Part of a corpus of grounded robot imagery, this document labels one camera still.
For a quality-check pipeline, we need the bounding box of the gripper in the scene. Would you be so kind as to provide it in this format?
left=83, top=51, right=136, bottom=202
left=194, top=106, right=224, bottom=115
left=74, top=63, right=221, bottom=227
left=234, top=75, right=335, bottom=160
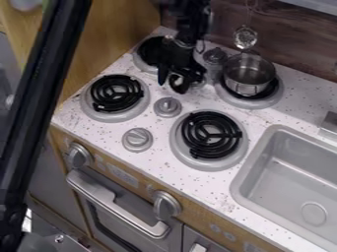
left=150, top=34, right=209, bottom=95

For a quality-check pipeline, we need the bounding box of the toy stove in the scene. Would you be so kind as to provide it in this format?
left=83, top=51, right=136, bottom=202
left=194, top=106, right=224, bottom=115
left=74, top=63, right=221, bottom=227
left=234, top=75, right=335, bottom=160
left=79, top=33, right=285, bottom=172

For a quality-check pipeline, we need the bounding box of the silver pot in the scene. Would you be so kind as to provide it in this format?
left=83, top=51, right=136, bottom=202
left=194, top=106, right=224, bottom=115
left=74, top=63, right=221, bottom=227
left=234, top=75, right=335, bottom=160
left=221, top=52, right=280, bottom=98

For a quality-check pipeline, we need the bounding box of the silver hanging strainer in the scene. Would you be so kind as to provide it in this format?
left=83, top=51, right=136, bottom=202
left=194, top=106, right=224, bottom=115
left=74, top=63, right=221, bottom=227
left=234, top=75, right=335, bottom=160
left=232, top=0, right=261, bottom=51

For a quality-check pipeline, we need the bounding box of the toy sink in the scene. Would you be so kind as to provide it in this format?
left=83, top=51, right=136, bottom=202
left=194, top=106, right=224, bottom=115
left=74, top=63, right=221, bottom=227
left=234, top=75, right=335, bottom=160
left=229, top=124, right=337, bottom=252

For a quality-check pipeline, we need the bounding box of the black metal post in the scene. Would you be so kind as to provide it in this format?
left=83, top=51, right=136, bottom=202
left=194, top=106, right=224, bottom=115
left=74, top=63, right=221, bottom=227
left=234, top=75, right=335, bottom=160
left=0, top=0, right=96, bottom=252

